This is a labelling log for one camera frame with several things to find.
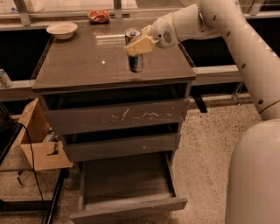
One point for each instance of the middle grey drawer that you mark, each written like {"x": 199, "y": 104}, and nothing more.
{"x": 122, "y": 147}

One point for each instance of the dark grey drawer cabinet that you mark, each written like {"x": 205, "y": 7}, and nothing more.
{"x": 91, "y": 70}

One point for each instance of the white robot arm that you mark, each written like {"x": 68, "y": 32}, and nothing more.
{"x": 253, "y": 189}

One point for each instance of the cardboard box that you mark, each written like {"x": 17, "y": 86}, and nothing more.
{"x": 41, "y": 154}

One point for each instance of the grey window ledge rail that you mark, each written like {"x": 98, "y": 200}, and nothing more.
{"x": 209, "y": 75}

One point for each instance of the redbull can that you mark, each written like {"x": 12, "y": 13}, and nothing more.
{"x": 136, "y": 63}

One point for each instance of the black metal cart frame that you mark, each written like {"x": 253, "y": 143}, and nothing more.
{"x": 37, "y": 195}

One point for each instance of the open bottom grey drawer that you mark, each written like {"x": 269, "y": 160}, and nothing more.
{"x": 119, "y": 188}

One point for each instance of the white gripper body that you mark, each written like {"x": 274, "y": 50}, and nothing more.
{"x": 162, "y": 31}

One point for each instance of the top grey drawer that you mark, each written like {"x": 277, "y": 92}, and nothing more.
{"x": 115, "y": 117}

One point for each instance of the red snack bag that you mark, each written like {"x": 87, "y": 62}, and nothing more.
{"x": 98, "y": 16}

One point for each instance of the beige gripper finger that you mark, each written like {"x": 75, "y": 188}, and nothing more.
{"x": 139, "y": 45}
{"x": 146, "y": 31}

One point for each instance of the white bowl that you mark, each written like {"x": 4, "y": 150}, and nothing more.
{"x": 62, "y": 30}

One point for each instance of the can on left ledge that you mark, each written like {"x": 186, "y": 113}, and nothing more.
{"x": 5, "y": 79}

